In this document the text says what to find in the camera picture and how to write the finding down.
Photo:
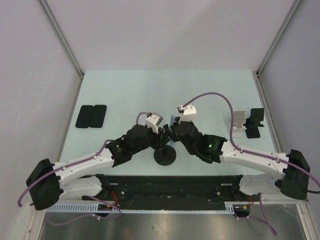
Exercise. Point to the right aluminium frame post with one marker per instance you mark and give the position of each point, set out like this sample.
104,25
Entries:
294,8

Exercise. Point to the white phone stand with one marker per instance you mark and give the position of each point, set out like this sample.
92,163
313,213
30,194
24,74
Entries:
238,126

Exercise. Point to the black phone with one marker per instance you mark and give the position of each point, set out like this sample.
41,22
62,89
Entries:
98,116
84,117

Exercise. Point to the phone with light blue case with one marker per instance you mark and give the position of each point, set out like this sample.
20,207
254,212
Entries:
172,121

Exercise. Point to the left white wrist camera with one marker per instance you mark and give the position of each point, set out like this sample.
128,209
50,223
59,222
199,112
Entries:
153,121

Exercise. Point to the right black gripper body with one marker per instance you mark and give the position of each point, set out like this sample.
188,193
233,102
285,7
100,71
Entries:
177,120

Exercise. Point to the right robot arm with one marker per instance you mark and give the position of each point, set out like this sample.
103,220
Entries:
285,173

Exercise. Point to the black round base phone stand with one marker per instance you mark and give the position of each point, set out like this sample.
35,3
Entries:
165,156

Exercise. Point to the left aluminium frame post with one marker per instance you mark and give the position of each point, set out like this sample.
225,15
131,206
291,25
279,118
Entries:
49,14

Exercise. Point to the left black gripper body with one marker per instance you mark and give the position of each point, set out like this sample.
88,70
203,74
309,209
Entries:
154,140

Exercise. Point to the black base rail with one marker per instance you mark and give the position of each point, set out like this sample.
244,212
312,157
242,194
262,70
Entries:
173,193

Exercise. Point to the aluminium frame post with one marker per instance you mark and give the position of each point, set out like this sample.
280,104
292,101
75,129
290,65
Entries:
294,8
49,14

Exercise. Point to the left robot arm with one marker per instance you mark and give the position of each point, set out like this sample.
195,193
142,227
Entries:
50,182

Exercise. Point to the black folding phone stand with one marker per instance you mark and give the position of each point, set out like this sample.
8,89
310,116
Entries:
254,122

